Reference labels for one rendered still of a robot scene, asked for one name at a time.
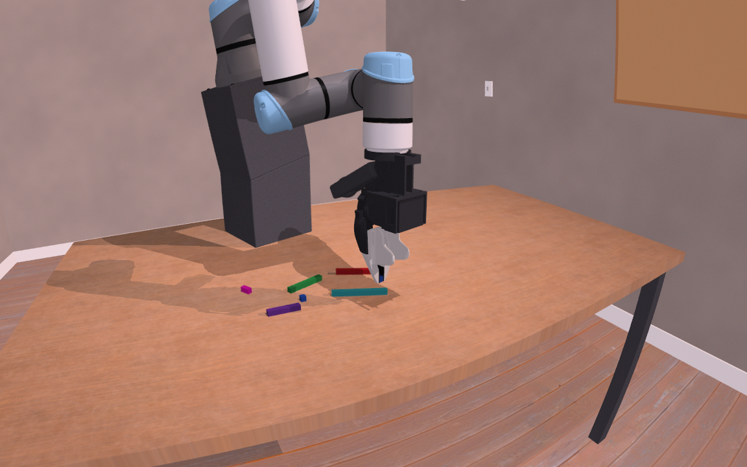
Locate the turquoise rod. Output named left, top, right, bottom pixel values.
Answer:
left=331, top=287, right=388, bottom=297

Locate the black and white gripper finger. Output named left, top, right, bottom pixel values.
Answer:
left=378, top=227, right=409, bottom=281
left=354, top=205, right=395, bottom=283

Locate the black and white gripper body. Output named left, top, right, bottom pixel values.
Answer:
left=357, top=149, right=427, bottom=234

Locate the purple rod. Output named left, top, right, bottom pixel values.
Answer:
left=266, top=302, right=301, bottom=317

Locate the red rod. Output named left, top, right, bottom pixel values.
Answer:
left=336, top=268, right=370, bottom=275

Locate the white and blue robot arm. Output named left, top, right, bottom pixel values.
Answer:
left=209, top=0, right=414, bottom=198

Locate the green rod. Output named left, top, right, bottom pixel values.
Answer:
left=287, top=274, right=322, bottom=293

